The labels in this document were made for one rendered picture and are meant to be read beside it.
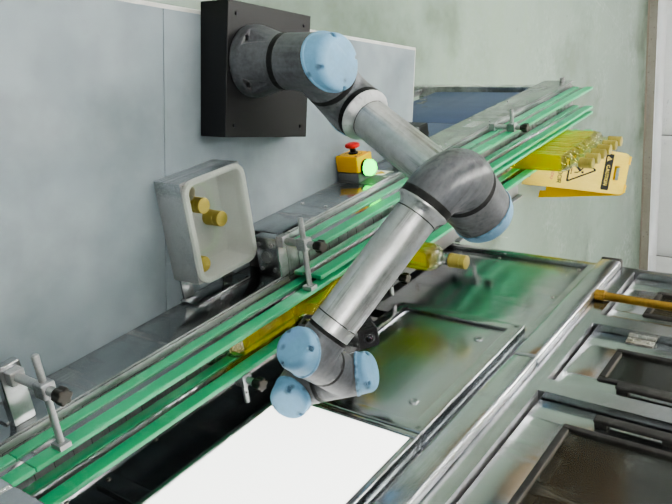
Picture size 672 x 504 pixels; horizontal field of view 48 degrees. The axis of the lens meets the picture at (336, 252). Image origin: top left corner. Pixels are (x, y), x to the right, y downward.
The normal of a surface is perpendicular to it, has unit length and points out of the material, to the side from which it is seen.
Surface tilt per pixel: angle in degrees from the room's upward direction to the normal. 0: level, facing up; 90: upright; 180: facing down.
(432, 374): 90
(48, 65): 0
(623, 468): 90
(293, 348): 88
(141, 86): 0
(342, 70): 5
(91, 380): 90
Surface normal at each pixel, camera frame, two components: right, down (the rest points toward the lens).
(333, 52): 0.75, 0.10
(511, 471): -0.11, -0.92
